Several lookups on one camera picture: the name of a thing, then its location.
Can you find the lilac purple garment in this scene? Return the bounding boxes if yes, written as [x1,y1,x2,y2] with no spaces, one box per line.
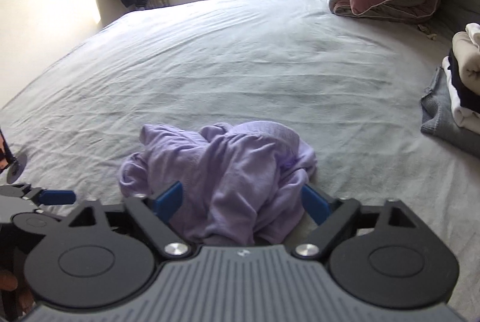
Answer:
[118,121,317,246]

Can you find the person's left hand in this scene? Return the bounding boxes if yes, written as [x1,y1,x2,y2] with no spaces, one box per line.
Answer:
[1,268,35,321]

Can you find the round black phone stand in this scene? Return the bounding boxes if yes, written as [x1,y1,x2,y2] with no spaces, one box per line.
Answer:
[7,152,28,184]

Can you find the smartphone with lit screen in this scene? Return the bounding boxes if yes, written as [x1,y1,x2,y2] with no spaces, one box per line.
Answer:
[0,130,16,173]

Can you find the grey bed sheet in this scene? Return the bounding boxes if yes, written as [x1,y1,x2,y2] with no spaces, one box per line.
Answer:
[1,0,479,319]

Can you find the folded grey garment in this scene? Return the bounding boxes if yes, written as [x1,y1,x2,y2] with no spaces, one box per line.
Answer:
[420,66,479,157]

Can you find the folded white garment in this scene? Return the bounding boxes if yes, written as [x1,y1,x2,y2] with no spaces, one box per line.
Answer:
[442,56,480,134]

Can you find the folded black garment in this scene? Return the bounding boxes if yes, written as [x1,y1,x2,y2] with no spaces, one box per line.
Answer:
[448,49,480,113]

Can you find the folded cream garment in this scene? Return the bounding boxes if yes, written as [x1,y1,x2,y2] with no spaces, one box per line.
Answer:
[452,22,480,95]

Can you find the folded pink white quilt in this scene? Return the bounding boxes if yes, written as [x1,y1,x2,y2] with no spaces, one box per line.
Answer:
[327,0,440,23]

